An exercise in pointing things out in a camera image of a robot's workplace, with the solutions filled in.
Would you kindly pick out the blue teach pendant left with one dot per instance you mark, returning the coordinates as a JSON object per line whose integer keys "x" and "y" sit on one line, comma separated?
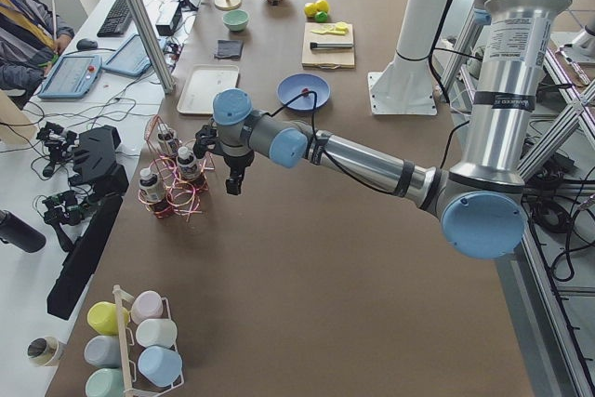
{"x": 71, "y": 77}

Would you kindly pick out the yellow cup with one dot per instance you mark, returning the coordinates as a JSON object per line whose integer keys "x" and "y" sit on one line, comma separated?
{"x": 102, "y": 318}

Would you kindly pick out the grey cup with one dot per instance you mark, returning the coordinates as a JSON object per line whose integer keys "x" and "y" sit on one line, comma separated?
{"x": 103, "y": 352}

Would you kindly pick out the dark grey cloth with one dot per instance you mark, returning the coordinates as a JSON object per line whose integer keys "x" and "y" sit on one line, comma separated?
{"x": 229, "y": 49}

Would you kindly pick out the yellow lemon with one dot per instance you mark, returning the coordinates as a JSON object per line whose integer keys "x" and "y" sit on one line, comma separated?
{"x": 310, "y": 10}
{"x": 322, "y": 5}

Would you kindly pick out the seated person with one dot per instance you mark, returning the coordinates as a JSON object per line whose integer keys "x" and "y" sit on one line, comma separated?
{"x": 32, "y": 38}

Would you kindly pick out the white cup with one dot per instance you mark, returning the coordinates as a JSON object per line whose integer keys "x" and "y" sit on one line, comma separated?
{"x": 157, "y": 332}

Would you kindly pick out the pink cup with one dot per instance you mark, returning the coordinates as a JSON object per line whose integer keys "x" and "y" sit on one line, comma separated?
{"x": 147, "y": 305}

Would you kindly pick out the black keyboard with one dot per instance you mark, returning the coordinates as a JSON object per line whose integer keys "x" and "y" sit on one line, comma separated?
{"x": 117, "y": 20}

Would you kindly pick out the blue teach pendant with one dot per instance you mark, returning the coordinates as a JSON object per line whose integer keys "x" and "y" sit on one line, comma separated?
{"x": 71, "y": 77}
{"x": 130, "y": 58}

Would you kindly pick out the dark bottle front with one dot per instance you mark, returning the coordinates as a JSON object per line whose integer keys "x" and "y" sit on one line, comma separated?
{"x": 151, "y": 186}

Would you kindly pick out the aluminium frame post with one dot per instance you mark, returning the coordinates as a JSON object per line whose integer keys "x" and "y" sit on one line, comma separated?
{"x": 150, "y": 43}

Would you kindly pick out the green lime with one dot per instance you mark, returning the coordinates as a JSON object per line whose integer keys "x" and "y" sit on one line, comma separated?
{"x": 321, "y": 17}

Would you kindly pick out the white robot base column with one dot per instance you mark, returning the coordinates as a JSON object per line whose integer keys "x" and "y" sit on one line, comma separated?
{"x": 405, "y": 87}

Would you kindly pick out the blue cup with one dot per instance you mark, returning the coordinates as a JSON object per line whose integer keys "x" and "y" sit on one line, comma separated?
{"x": 160, "y": 366}

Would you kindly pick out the blue plate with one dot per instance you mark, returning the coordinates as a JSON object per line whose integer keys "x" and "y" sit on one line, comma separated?
{"x": 289, "y": 92}

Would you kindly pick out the green bowl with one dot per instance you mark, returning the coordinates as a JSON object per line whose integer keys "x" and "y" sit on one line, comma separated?
{"x": 236, "y": 20}

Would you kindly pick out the dark bottle rear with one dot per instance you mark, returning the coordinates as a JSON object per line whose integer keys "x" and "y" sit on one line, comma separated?
{"x": 167, "y": 140}

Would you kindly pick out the copper wire bottle rack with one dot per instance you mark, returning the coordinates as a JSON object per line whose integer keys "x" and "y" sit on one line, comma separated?
{"x": 182, "y": 196}

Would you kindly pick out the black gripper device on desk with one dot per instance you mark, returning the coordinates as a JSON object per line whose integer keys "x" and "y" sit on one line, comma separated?
{"x": 58, "y": 140}

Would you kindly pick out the blue teach pendant right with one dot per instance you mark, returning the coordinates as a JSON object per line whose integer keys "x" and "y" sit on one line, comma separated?
{"x": 130, "y": 58}

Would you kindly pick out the dark bottle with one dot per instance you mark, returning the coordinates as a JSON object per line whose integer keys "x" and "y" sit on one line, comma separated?
{"x": 167, "y": 140}
{"x": 187, "y": 164}
{"x": 151, "y": 186}

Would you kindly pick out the lemon slices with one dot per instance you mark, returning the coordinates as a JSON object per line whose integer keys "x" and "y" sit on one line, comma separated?
{"x": 339, "y": 28}

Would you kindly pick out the wooden cutting board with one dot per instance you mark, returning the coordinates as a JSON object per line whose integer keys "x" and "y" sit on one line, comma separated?
{"x": 329, "y": 59}

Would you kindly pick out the black computer mouse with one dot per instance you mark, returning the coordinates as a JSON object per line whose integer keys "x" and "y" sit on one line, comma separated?
{"x": 86, "y": 44}

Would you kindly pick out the white cup rack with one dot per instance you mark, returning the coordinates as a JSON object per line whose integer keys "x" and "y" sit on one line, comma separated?
{"x": 133, "y": 386}

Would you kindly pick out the black water bottle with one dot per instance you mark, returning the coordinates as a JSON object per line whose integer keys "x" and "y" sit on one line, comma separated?
{"x": 15, "y": 231}

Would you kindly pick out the black handled knife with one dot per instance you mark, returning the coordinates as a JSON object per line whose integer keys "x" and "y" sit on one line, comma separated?
{"x": 330, "y": 46}

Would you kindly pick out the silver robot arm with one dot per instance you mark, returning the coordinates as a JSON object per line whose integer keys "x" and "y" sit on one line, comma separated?
{"x": 478, "y": 200}

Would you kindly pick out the dark bottle middle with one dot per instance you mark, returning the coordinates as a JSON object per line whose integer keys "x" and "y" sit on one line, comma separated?
{"x": 187, "y": 164}

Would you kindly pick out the black box on desk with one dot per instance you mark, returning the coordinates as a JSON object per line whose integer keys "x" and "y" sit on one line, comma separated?
{"x": 168, "y": 20}

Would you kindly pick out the beige tray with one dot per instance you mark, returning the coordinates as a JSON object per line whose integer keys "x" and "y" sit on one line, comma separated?
{"x": 203, "y": 84}

